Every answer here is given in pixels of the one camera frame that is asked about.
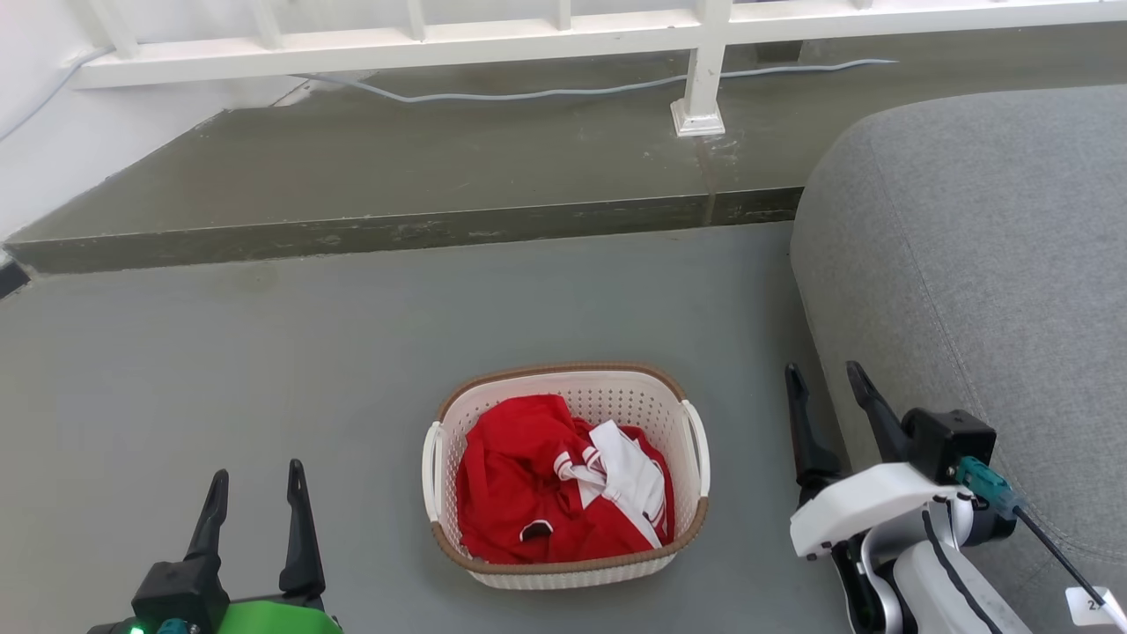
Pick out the thin white wall cable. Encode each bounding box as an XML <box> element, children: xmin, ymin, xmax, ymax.
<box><xmin>0</xmin><ymin>48</ymin><xmax>112</xmax><ymax>144</ymax></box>

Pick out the grey floor cable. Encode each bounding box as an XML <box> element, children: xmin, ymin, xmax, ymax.
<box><xmin>294</xmin><ymin>58</ymin><xmax>900</xmax><ymax>106</ymax></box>

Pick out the white cable tag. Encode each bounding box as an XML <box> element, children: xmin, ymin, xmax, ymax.
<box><xmin>1064</xmin><ymin>585</ymin><xmax>1127</xmax><ymax>629</ymax></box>

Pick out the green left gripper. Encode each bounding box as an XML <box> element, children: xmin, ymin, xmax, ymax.
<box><xmin>86</xmin><ymin>458</ymin><xmax>344</xmax><ymax>634</ymax></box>

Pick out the white garment with red stripes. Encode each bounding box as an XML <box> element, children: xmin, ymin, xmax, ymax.
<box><xmin>552</xmin><ymin>419</ymin><xmax>668</xmax><ymax>549</ymax></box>

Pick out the white railing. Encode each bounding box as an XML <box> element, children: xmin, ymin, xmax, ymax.
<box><xmin>69</xmin><ymin>0</ymin><xmax>1127</xmax><ymax>138</ymax></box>

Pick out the white plastic laundry basket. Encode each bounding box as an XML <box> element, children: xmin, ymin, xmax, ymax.
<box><xmin>421</xmin><ymin>360</ymin><xmax>711</xmax><ymax>591</ymax></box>

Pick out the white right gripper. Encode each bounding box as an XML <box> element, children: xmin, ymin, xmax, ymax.
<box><xmin>784</xmin><ymin>359</ymin><xmax>1019</xmax><ymax>564</ymax></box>

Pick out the grey fabric sofa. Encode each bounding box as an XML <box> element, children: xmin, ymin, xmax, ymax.
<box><xmin>789</xmin><ymin>83</ymin><xmax>1127</xmax><ymax>634</ymax></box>

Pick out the raised concrete step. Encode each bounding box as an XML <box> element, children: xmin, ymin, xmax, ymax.
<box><xmin>2</xmin><ymin>25</ymin><xmax>1127</xmax><ymax>276</ymax></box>

